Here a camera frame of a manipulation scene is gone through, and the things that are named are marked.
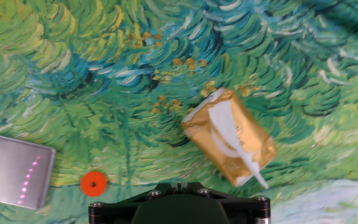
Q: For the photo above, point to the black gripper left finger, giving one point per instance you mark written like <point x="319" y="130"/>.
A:
<point x="113" y="208"/>

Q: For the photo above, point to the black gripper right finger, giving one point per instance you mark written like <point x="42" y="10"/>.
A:
<point x="247" y="208"/>

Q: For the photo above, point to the white paper napkin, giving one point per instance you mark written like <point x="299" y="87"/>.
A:
<point x="225" y="124"/>

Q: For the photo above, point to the orange disc with hole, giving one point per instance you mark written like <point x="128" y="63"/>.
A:
<point x="87" y="189"/>

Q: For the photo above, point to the gold tissue pack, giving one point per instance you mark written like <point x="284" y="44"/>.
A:
<point x="253" y="146"/>

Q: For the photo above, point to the silver digital kitchen scale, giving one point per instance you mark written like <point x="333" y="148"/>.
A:
<point x="11" y="174"/>

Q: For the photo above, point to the green painted landscape tablecloth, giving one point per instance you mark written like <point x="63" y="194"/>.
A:
<point x="104" y="93"/>

